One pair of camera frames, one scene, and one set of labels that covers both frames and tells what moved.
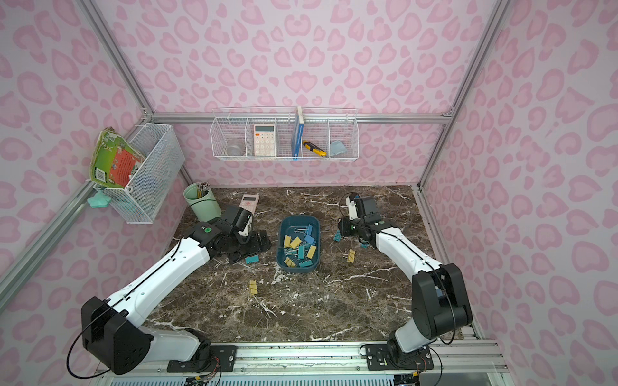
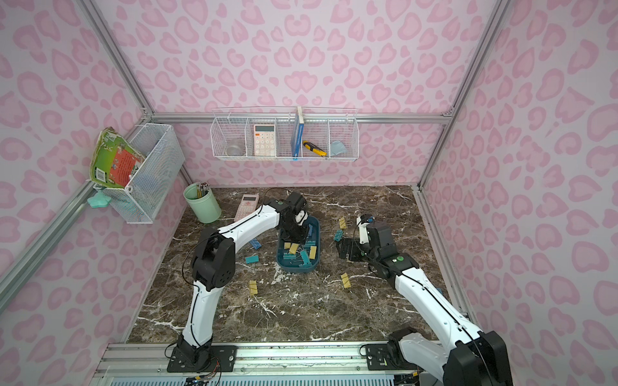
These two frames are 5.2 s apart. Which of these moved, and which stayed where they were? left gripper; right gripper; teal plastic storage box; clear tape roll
Moved: left gripper; right gripper
Stayed: teal plastic storage box; clear tape roll
